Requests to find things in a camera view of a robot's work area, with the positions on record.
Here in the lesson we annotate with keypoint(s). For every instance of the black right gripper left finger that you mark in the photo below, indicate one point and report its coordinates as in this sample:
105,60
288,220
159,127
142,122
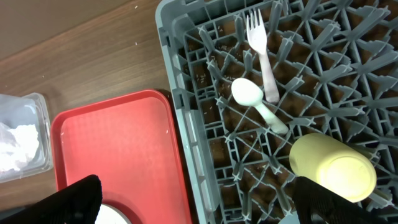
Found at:
79,203

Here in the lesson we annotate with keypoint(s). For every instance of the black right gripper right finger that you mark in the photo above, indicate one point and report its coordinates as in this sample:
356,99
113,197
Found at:
311,199

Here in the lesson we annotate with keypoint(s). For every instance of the light blue plate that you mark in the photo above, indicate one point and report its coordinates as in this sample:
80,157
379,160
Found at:
110,215

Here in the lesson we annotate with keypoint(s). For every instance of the yellow cup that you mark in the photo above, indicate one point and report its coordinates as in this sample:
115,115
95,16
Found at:
333,165

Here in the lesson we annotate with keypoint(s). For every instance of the white napkin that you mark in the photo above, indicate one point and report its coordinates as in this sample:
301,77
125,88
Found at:
18,146

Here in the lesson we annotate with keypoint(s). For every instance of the white plastic spoon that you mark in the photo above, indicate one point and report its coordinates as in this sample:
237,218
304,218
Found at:
247,93

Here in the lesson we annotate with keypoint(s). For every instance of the white plastic fork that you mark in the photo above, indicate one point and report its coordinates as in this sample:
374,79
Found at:
257,39

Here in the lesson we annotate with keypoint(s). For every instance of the grey dishwasher rack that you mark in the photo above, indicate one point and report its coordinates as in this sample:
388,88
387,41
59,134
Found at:
335,65

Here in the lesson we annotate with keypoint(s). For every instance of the clear plastic bin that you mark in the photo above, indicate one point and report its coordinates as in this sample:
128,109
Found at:
25,110

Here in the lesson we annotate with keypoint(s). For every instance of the red serving tray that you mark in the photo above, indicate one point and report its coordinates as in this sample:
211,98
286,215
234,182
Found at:
130,143

